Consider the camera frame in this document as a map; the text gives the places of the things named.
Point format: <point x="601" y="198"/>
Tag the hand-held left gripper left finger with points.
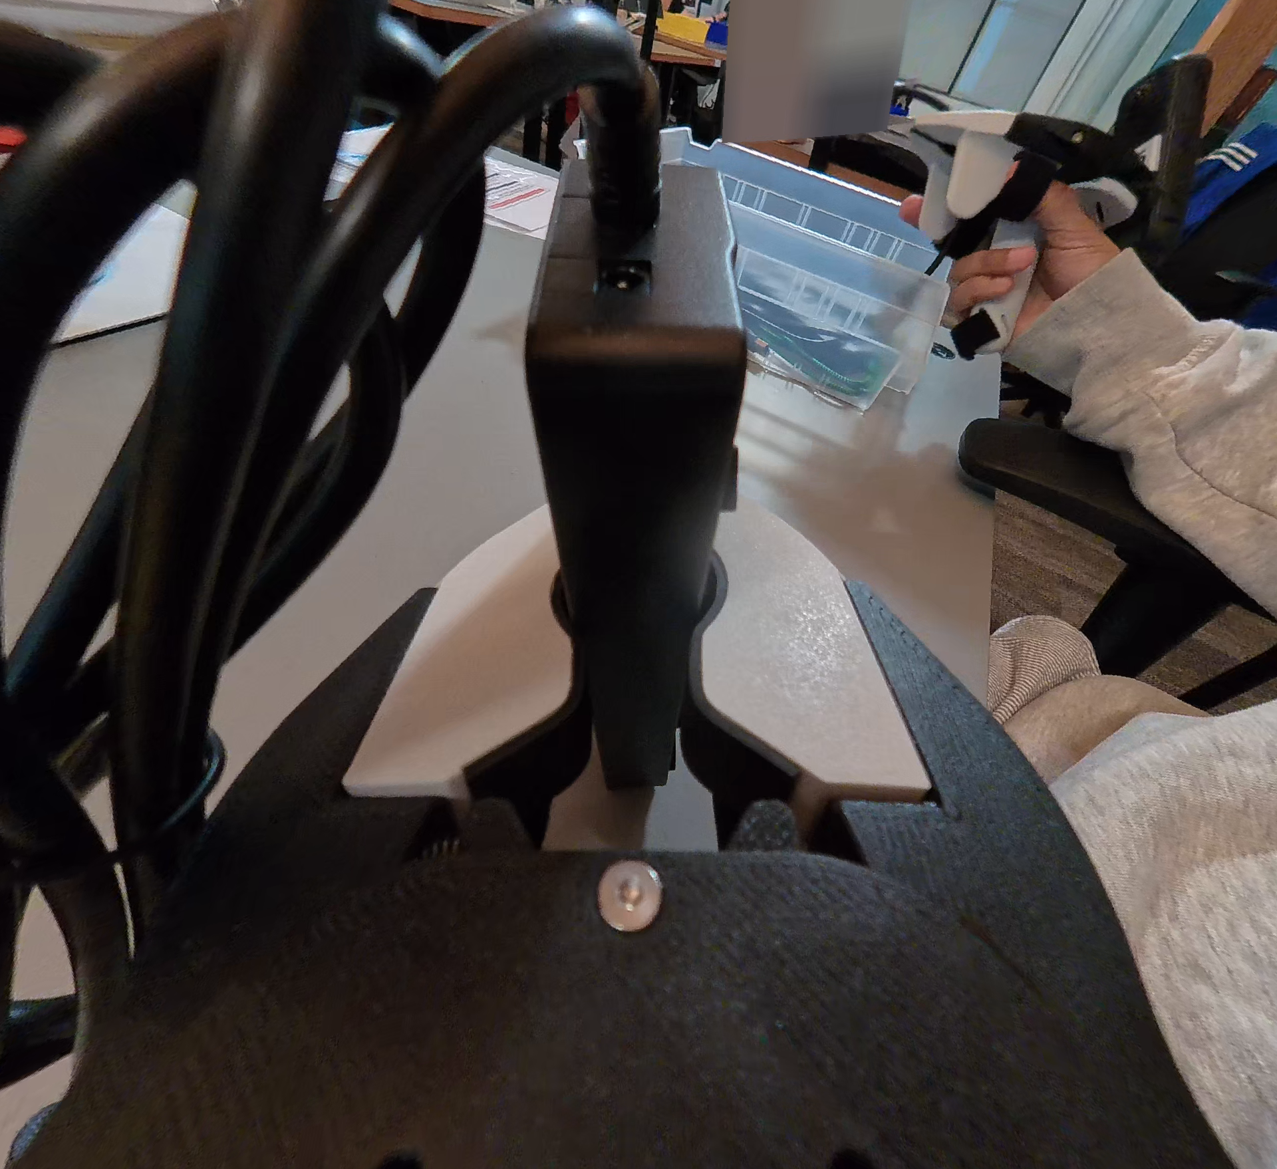
<point x="469" y="679"/>

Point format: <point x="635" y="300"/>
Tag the small yellow bin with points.
<point x="689" y="26"/>

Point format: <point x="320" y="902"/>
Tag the person's right forearm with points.
<point x="1177" y="391"/>

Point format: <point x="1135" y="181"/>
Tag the striped grey cloth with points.
<point x="1037" y="664"/>

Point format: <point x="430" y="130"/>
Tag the printed paper sheets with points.
<point x="514" y="191"/>

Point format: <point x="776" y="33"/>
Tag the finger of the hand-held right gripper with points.
<point x="964" y="130"/>

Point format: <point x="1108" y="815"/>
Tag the clear plastic storage bin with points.
<point x="819" y="250"/>

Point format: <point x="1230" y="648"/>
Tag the person's right hand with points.
<point x="1083" y="241"/>

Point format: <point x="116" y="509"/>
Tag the black office chair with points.
<point x="1037" y="461"/>

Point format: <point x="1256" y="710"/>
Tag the blue striped jacket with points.
<point x="1237" y="181"/>

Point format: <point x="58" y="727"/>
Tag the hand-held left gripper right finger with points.
<point x="799" y="679"/>

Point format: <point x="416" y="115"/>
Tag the person's beige pants leg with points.
<point x="1088" y="719"/>

